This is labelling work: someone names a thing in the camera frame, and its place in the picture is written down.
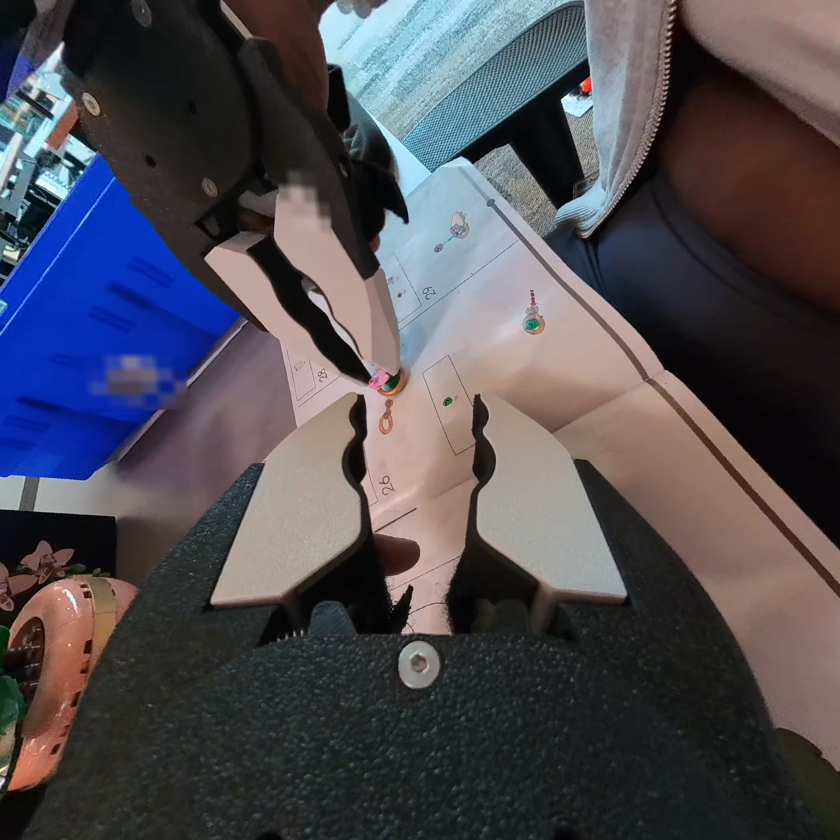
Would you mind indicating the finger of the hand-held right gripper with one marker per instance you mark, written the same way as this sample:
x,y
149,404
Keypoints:
x,y
367,315
239,275

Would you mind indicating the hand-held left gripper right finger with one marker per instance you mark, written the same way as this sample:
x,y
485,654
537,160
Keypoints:
x,y
544,518

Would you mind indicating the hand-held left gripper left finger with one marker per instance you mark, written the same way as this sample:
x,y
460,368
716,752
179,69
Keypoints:
x,y
295,518

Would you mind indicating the pink flower brick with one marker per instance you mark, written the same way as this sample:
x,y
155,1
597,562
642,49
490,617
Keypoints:
x,y
377,379

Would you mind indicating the person's left hand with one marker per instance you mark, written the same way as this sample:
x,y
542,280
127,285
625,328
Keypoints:
x,y
397,554

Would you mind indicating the person's right hand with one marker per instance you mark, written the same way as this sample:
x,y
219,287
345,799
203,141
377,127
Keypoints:
x,y
289,33

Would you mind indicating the white instruction booklet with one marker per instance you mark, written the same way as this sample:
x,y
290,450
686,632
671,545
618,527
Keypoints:
x,y
590,394

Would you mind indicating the blue plastic crate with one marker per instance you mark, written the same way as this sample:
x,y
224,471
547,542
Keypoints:
x,y
65,295

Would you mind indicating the black flower print box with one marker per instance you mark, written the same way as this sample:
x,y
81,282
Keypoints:
x,y
79,525

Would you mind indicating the pink brick flower pot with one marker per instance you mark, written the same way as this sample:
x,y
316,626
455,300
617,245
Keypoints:
x,y
59,630

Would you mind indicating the black mesh office chair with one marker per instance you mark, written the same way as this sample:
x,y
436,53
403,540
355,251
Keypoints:
x,y
499,79

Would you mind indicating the person's dark legs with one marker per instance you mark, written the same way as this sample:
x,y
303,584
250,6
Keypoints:
x,y
722,295

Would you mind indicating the pale shirt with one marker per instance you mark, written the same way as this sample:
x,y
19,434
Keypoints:
x,y
774,39

